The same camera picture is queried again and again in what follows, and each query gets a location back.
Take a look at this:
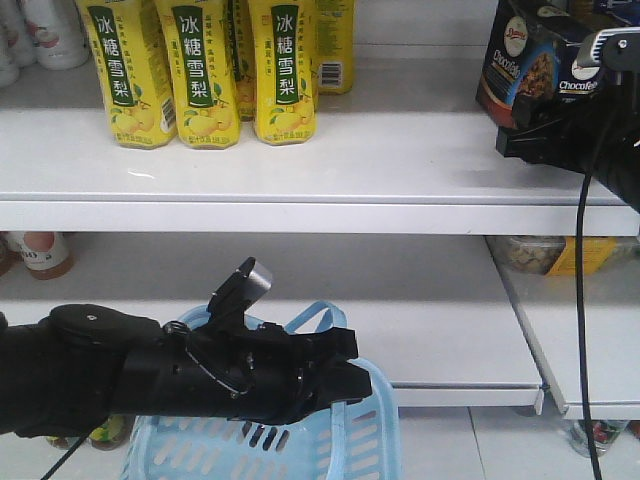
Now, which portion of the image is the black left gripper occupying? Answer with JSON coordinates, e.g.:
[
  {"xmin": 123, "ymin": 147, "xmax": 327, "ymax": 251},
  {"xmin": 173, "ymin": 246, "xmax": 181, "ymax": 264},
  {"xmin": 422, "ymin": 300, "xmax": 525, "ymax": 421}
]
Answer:
[{"xmin": 187, "ymin": 322, "xmax": 373, "ymax": 425}]

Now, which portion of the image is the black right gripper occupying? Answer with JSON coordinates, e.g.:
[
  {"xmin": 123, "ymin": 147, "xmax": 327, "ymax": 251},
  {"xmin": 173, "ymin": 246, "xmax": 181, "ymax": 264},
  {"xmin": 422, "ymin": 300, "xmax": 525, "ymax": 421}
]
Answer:
[{"xmin": 496, "ymin": 94, "xmax": 639, "ymax": 173}]

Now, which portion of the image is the blue chocolate cookie box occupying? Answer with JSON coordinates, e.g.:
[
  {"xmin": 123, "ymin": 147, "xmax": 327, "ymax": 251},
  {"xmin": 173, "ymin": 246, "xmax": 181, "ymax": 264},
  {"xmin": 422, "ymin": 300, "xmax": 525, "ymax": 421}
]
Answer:
[{"xmin": 476, "ymin": 1, "xmax": 557, "ymax": 128}]

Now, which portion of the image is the light blue plastic basket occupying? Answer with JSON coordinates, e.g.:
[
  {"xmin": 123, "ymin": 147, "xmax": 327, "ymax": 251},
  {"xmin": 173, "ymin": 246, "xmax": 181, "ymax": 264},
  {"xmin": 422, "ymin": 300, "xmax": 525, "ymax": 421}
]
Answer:
[{"xmin": 119, "ymin": 299, "xmax": 401, "ymax": 480}]

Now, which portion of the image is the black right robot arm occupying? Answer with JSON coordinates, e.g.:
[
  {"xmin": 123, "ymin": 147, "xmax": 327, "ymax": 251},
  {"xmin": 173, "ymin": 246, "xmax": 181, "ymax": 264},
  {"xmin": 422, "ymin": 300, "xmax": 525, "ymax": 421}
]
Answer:
[{"xmin": 496, "ymin": 94, "xmax": 639, "ymax": 211}]

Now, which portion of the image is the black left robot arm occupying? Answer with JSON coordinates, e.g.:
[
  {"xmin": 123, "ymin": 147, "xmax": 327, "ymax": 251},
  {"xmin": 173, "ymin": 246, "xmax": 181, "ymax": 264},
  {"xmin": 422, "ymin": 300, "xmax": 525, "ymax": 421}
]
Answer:
[{"xmin": 1, "ymin": 304, "xmax": 372, "ymax": 438}]

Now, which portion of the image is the clear box yellow label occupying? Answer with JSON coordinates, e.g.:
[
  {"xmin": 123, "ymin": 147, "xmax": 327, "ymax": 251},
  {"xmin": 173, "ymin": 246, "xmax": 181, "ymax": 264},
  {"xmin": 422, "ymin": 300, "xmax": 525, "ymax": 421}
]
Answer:
[{"xmin": 486, "ymin": 235, "xmax": 639, "ymax": 276}]

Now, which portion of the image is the white store shelving unit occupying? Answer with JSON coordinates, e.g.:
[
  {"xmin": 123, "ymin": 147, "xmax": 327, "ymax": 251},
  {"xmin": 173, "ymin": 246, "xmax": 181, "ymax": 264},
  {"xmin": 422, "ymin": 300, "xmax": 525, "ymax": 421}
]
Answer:
[{"xmin": 0, "ymin": 0, "xmax": 640, "ymax": 421}]

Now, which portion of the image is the peach drink bottle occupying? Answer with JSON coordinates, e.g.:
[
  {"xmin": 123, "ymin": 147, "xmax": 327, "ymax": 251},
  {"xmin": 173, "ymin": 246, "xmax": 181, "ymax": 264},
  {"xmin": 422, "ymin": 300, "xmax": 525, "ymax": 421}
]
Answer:
[{"xmin": 7, "ymin": 231, "xmax": 74, "ymax": 280}]

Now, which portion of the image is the yellow pear drink bottle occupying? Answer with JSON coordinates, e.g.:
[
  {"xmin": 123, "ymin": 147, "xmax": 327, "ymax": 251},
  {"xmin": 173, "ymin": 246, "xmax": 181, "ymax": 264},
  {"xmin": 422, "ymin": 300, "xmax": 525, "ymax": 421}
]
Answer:
[{"xmin": 76, "ymin": 1, "xmax": 176, "ymax": 149}]

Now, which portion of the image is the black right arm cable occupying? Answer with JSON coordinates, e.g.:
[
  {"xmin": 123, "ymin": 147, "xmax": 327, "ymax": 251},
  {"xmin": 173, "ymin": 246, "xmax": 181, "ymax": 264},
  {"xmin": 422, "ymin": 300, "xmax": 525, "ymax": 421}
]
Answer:
[{"xmin": 574, "ymin": 112, "xmax": 617, "ymax": 480}]

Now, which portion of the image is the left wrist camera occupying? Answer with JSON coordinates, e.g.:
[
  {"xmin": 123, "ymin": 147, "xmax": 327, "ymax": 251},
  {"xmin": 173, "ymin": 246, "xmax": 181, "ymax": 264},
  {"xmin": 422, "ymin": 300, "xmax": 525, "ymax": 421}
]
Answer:
[{"xmin": 207, "ymin": 257, "xmax": 273, "ymax": 330}]

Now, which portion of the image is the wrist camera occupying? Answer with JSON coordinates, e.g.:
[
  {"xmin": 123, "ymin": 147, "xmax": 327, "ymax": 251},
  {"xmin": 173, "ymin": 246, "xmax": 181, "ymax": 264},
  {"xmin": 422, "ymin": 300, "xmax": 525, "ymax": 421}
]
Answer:
[
  {"xmin": 207, "ymin": 257, "xmax": 273, "ymax": 330},
  {"xmin": 576, "ymin": 27, "xmax": 639, "ymax": 73}
]

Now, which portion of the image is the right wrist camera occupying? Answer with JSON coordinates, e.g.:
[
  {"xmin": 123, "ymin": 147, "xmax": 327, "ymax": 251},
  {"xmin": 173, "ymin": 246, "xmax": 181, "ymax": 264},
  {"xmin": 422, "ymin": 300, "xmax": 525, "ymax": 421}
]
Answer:
[{"xmin": 576, "ymin": 27, "xmax": 639, "ymax": 73}]

